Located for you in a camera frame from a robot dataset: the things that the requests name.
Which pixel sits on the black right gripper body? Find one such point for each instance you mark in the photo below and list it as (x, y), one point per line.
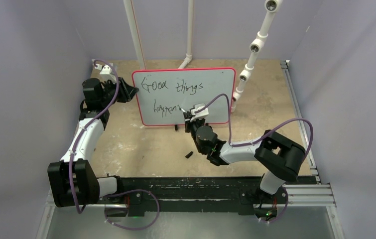
(192, 126)

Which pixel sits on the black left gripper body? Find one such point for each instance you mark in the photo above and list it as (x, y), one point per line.
(109, 93)

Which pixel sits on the black marker cap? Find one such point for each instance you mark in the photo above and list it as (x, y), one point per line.
(189, 154)

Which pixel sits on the pink-framed whiteboard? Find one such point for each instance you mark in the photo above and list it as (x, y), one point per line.
(163, 92)

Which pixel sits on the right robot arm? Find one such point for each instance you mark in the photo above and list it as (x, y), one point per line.
(281, 156)

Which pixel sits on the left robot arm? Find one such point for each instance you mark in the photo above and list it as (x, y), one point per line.
(72, 179)

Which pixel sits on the white PVC pole middle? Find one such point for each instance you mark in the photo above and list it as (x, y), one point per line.
(188, 56)

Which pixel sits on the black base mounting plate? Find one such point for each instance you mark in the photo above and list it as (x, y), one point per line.
(238, 195)

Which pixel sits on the white PVC pole left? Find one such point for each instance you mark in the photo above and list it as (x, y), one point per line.
(130, 13)

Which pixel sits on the white PVC pole with fittings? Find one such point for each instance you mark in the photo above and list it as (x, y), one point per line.
(256, 46)

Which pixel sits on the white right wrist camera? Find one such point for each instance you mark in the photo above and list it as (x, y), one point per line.
(198, 112)

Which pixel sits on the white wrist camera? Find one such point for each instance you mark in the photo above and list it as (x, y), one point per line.
(106, 73)
(198, 112)

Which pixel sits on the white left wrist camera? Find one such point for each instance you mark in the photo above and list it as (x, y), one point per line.
(106, 73)

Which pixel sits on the right side aluminium rail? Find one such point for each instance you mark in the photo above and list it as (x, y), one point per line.
(302, 125)

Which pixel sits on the aluminium frame rail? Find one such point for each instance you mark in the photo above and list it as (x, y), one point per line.
(310, 214)

